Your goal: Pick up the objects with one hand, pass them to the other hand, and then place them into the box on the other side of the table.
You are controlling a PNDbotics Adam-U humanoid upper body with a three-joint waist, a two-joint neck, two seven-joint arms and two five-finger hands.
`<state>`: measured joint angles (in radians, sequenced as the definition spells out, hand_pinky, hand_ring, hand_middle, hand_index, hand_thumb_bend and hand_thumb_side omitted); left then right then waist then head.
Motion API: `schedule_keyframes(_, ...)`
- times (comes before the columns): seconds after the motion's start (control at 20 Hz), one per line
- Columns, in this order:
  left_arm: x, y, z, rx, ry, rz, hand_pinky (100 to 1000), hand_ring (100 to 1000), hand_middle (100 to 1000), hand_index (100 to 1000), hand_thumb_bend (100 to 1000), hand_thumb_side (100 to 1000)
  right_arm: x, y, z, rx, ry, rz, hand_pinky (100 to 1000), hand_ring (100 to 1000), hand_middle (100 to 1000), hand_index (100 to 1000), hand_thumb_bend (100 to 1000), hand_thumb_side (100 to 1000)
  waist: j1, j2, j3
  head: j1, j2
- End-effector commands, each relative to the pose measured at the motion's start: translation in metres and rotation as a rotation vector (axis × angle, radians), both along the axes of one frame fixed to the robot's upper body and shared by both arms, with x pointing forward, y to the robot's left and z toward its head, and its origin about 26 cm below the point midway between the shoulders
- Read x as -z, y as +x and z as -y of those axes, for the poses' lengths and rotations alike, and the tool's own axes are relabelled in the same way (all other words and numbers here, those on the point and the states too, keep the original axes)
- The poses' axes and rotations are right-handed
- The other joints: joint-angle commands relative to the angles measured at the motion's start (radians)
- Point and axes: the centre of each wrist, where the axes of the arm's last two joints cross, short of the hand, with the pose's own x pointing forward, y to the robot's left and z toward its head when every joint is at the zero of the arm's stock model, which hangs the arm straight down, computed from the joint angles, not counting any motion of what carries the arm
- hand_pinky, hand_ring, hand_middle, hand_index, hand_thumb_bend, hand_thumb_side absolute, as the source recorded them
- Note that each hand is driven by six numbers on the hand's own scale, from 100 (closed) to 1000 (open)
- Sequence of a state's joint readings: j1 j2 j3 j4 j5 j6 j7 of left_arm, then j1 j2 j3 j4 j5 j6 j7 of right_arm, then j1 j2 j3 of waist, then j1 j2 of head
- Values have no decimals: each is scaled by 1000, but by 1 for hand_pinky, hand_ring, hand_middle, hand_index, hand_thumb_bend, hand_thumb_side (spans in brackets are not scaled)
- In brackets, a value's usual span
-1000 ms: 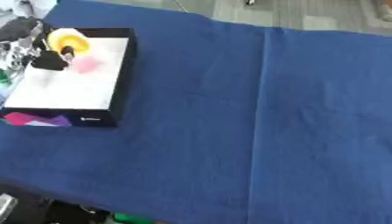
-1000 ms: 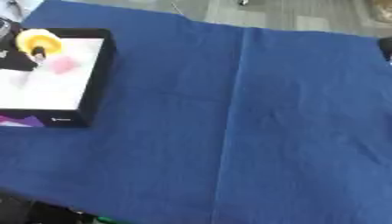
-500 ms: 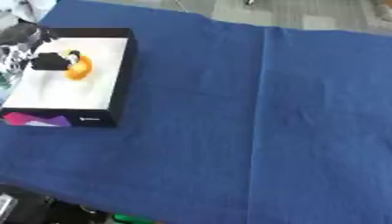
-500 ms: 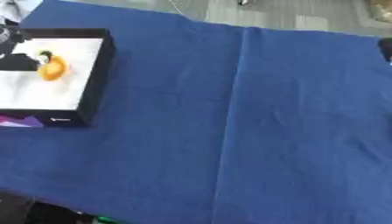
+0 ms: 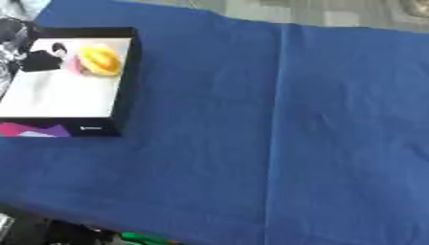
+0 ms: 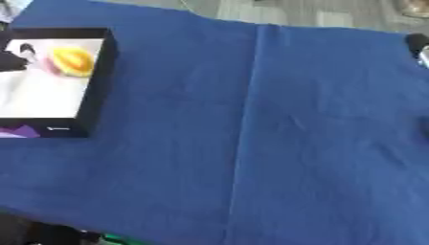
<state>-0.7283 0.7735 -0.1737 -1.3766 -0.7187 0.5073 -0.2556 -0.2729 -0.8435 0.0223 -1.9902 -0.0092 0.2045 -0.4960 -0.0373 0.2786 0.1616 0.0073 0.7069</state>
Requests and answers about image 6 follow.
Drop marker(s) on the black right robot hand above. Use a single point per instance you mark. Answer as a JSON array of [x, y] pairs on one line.
[[418, 46]]

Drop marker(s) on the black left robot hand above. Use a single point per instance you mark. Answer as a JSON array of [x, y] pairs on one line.
[[11, 60]]

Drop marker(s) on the black box with white inside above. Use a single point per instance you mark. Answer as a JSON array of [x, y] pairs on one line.
[[98, 79]]

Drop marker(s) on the yellow and pink toy fruit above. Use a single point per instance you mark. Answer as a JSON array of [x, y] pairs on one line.
[[72, 61]]

